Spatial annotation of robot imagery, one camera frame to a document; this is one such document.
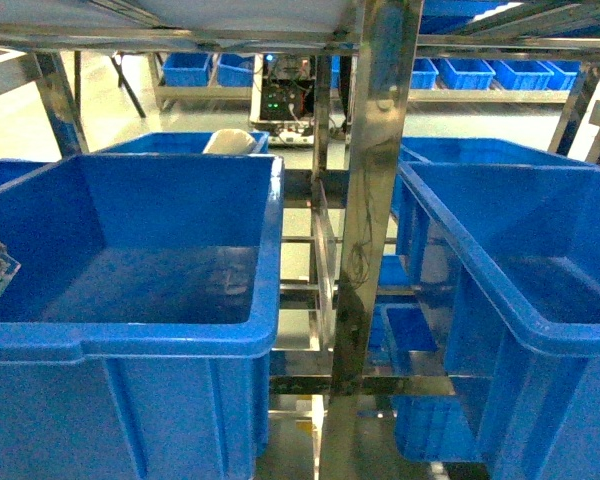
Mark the steel shelf upright post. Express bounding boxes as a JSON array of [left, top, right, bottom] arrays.
[[318, 1, 424, 479]]

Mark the blue bin behind left bin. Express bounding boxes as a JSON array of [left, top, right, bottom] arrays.
[[101, 129, 269, 154]]

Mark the large blue shelf bin right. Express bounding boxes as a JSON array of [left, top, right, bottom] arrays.
[[396, 163, 600, 479]]

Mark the electronics control box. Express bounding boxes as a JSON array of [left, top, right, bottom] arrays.
[[249, 53, 316, 148]]

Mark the large blue shelf bin left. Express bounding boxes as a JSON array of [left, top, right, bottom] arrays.
[[0, 154, 284, 479]]

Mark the large blue shelf bin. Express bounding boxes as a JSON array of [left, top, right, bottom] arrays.
[[396, 163, 600, 479], [0, 154, 284, 479]]

